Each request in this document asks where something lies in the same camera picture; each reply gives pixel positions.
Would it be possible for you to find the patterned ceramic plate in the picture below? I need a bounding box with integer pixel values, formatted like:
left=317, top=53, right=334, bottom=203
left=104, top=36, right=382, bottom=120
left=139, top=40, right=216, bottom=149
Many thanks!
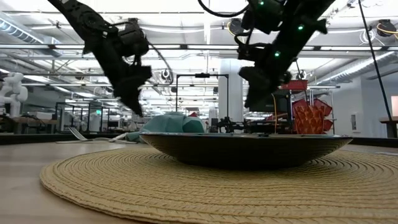
left=139, top=131, right=354, bottom=170

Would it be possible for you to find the light blue cloth napkin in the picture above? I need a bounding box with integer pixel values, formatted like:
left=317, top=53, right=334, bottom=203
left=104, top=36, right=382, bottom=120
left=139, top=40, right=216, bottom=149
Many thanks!
left=124, top=111, right=206, bottom=143

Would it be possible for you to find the black monitor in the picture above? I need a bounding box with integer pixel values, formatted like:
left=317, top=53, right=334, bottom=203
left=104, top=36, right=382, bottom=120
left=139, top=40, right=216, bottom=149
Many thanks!
left=248, top=90, right=292, bottom=113

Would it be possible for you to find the white building column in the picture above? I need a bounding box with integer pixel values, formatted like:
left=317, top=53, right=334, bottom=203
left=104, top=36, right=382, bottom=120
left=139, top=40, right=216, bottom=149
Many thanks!
left=217, top=58, right=244, bottom=123

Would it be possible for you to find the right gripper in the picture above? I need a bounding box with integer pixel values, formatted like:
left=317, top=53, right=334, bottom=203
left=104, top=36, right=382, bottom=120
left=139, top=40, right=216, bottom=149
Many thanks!
left=238, top=34, right=304, bottom=109

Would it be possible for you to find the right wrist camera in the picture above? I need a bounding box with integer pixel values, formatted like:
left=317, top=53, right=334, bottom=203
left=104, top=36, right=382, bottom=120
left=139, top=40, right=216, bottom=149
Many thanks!
left=238, top=43, right=265, bottom=62

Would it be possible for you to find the wooden-top workbench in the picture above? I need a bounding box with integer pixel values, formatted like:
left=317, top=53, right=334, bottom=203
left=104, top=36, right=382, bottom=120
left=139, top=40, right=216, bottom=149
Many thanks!
left=0, top=115, right=58, bottom=134

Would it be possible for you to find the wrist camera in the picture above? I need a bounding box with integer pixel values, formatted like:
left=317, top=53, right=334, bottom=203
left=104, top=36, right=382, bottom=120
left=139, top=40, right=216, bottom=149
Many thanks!
left=238, top=43, right=265, bottom=62
left=132, top=63, right=154, bottom=85

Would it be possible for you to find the black gantry frame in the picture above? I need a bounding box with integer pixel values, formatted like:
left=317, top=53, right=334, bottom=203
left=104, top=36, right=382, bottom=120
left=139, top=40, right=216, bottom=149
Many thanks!
left=175, top=73, right=230, bottom=121

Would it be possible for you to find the silver fork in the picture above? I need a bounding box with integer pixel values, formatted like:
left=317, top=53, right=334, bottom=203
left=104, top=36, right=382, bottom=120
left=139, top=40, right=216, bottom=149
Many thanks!
left=68, top=126, right=139, bottom=144

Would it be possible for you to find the round woven straw placemat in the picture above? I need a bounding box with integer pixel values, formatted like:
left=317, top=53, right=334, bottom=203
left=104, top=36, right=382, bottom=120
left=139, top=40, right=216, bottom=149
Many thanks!
left=39, top=146, right=398, bottom=224

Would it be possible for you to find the black cage frame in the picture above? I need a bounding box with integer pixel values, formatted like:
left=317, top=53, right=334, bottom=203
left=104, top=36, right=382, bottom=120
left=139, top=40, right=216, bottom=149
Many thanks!
left=55, top=101, right=105, bottom=133

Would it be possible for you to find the thick black hanging cable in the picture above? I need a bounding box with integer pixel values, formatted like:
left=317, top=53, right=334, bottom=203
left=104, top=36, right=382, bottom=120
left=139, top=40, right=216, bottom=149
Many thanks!
left=357, top=0, right=394, bottom=123

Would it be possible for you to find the dark desk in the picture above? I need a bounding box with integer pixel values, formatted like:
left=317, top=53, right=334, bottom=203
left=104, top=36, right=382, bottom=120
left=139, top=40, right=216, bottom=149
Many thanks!
left=379, top=116, right=398, bottom=139

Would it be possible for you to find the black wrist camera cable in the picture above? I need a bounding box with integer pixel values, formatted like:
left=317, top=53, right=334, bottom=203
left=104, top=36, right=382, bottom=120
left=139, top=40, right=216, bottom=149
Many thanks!
left=197, top=0, right=249, bottom=19

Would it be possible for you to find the orange faceted plastic cup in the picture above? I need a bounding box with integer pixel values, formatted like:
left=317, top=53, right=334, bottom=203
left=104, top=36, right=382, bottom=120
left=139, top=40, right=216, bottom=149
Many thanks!
left=292, top=105, right=326, bottom=135

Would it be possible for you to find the ceiling cable reel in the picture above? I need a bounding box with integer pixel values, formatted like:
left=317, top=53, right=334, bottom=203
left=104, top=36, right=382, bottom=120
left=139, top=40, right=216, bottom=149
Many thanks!
left=228, top=17, right=246, bottom=35
left=375, top=19, right=398, bottom=39

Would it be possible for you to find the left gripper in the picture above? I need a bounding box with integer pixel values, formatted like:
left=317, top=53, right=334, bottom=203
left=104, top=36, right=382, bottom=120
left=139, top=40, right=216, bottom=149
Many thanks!
left=99, top=52, right=144, bottom=118

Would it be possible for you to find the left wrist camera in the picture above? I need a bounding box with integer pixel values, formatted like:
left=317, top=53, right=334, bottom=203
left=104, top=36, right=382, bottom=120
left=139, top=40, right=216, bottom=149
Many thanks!
left=132, top=63, right=154, bottom=85

